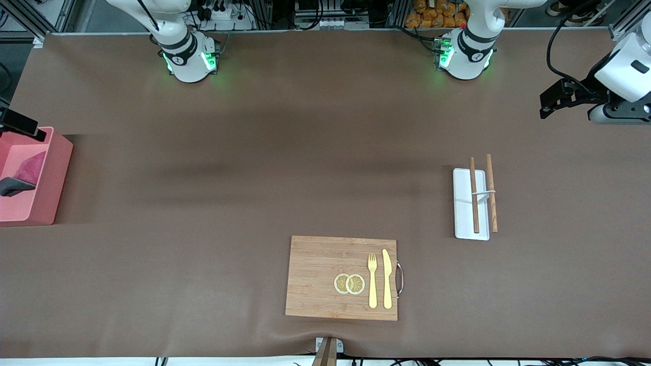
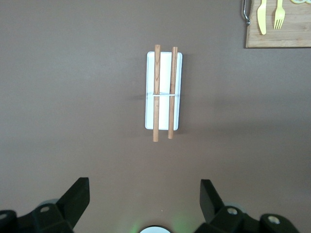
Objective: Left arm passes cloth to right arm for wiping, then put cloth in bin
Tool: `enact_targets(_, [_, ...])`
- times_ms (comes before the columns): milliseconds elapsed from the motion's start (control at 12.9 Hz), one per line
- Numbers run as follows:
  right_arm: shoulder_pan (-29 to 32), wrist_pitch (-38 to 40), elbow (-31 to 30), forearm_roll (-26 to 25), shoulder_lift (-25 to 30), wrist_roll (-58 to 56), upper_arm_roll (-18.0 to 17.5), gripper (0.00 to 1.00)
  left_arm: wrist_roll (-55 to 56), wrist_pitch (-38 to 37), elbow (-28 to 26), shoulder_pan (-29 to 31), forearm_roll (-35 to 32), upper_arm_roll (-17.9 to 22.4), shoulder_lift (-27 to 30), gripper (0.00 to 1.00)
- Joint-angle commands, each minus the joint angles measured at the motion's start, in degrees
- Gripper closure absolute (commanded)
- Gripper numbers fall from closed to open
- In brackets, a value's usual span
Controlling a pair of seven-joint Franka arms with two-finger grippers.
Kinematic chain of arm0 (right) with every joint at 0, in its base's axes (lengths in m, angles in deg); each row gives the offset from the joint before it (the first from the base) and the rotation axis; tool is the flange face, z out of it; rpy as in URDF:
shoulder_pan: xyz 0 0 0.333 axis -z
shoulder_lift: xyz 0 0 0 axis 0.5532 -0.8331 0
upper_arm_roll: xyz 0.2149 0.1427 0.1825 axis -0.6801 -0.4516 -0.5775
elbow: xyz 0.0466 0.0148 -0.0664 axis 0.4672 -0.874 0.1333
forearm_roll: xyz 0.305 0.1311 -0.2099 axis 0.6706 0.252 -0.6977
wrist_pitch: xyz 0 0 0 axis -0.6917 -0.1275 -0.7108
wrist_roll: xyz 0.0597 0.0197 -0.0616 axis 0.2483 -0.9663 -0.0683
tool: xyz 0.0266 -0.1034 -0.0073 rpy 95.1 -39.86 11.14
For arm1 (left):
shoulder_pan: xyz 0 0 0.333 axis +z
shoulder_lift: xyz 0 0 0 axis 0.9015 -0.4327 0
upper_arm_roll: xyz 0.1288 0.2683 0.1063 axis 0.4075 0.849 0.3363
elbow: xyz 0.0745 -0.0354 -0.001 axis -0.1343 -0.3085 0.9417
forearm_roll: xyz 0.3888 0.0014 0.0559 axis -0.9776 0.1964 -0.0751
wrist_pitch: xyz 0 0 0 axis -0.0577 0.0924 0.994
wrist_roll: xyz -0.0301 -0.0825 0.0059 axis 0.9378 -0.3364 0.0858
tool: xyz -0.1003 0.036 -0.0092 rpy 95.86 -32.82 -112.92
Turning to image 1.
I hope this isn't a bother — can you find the red and grey cloth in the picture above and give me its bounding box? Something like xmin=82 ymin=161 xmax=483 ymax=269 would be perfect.
xmin=0 ymin=151 xmax=47 ymax=198

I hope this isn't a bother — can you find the pink plastic bin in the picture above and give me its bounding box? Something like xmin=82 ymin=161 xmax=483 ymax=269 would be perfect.
xmin=0 ymin=126 xmax=74 ymax=227

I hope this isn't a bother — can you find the brown wooden chopstick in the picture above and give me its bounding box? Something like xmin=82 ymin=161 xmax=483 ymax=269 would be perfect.
xmin=486 ymin=154 xmax=498 ymax=233
xmin=469 ymin=157 xmax=480 ymax=234

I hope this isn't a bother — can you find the white rectangular tray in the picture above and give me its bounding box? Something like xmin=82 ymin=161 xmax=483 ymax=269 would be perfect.
xmin=453 ymin=168 xmax=491 ymax=241

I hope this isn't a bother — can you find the pile of orange items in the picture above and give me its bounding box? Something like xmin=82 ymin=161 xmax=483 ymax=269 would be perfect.
xmin=405 ymin=0 xmax=469 ymax=29

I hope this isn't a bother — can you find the white power strip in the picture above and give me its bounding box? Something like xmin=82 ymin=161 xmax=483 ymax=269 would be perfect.
xmin=196 ymin=5 xmax=255 ymax=31

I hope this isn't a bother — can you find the yellow plastic knife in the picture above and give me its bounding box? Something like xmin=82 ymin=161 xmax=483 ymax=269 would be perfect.
xmin=382 ymin=249 xmax=393 ymax=310

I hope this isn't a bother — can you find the white terminal box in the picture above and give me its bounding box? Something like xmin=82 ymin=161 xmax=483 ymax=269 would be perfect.
xmin=295 ymin=15 xmax=369 ymax=30

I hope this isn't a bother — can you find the yellow plastic fork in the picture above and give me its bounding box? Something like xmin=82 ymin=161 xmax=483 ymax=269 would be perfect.
xmin=367 ymin=253 xmax=378 ymax=309

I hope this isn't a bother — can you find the wooden cutting board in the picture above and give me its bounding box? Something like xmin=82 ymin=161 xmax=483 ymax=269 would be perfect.
xmin=285 ymin=235 xmax=405 ymax=322

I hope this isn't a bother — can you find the aluminium frame rail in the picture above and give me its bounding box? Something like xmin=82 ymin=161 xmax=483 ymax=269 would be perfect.
xmin=608 ymin=0 xmax=651 ymax=41
xmin=0 ymin=0 xmax=77 ymax=49

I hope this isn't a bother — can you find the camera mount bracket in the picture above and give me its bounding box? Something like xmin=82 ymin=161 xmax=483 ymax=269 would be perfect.
xmin=311 ymin=337 xmax=344 ymax=366

